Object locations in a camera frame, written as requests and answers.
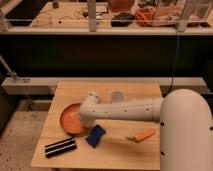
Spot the orange ceramic bowl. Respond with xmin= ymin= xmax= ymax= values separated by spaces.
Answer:
xmin=60 ymin=103 xmax=93 ymax=135

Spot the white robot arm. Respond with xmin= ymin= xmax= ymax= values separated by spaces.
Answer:
xmin=80 ymin=89 xmax=213 ymax=171

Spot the blue sponge block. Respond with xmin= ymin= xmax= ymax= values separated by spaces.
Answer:
xmin=86 ymin=125 xmax=106 ymax=148

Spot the orange toy carrot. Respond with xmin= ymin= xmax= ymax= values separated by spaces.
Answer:
xmin=127 ymin=129 xmax=155 ymax=143

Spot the black pouch on shelf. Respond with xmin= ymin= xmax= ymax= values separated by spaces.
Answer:
xmin=111 ymin=12 xmax=134 ymax=27

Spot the black striped rectangular block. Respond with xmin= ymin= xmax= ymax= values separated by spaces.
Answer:
xmin=45 ymin=137 xmax=77 ymax=158

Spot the orange storage crate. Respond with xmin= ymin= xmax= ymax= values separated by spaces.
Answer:
xmin=134 ymin=7 xmax=201 ymax=28

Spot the orange round container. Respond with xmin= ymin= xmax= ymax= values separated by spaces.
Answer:
xmin=108 ymin=0 xmax=135 ymax=12

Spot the white vertical post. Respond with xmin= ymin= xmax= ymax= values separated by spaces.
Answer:
xmin=87 ymin=0 xmax=96 ymax=32

